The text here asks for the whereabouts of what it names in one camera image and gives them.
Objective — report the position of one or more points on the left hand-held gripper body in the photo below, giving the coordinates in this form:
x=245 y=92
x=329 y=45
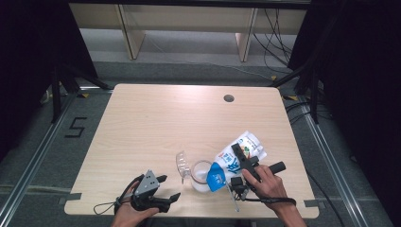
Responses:
x=146 y=183

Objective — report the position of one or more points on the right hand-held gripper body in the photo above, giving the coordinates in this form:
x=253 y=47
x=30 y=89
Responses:
x=252 y=165

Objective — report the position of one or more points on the clear glass jar lid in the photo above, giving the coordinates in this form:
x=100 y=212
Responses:
x=183 y=165

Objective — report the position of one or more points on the clear glass jar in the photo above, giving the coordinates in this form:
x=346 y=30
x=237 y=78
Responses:
x=198 y=184

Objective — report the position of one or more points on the white salt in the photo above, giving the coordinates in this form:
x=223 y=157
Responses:
x=200 y=178

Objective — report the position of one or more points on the person's right hand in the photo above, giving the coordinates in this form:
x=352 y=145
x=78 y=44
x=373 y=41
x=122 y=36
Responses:
x=269 y=189

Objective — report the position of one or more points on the person's left hand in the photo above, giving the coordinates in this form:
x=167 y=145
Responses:
x=128 y=218

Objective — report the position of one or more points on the grey tape strip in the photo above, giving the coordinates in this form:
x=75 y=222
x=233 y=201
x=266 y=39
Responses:
x=74 y=197
x=312 y=203

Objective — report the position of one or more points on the yellow and black tape piece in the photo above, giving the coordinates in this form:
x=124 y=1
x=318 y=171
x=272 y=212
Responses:
x=292 y=97
x=274 y=77
x=83 y=95

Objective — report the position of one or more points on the black metal stand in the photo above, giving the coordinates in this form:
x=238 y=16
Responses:
x=314 y=97
x=56 y=94

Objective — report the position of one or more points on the grey floor strip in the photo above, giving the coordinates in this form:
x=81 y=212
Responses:
x=31 y=188

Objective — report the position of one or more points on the black curtain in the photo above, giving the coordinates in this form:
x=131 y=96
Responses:
x=28 y=63
x=362 y=78

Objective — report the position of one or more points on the light wooden desk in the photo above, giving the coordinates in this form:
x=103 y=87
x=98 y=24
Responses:
x=132 y=41

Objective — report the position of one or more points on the aluminium floor rail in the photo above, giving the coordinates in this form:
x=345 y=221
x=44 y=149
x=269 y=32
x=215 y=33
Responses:
x=34 y=164
x=334 y=164

